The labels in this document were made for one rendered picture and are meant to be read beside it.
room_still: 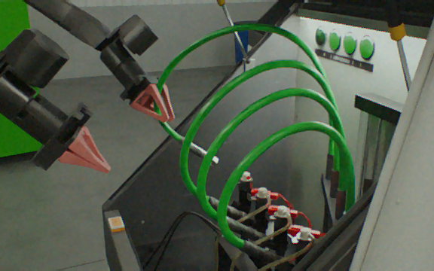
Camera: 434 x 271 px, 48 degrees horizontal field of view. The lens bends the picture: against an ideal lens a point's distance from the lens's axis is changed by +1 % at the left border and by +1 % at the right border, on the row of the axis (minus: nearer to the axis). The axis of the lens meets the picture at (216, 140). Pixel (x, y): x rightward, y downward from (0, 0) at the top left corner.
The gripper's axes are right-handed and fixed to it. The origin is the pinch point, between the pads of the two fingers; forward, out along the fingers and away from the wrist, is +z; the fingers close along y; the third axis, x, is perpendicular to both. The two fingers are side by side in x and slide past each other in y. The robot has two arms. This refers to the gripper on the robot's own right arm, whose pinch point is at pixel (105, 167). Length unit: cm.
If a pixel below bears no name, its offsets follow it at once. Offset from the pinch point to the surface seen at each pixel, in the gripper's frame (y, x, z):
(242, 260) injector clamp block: -2.8, 12.1, 35.5
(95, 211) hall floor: -118, 225, 55
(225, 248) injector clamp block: -4.6, 17.1, 33.5
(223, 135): 16.1, -0.4, 10.2
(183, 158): 7.5, 6.3, 10.0
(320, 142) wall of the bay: 24, 42, 44
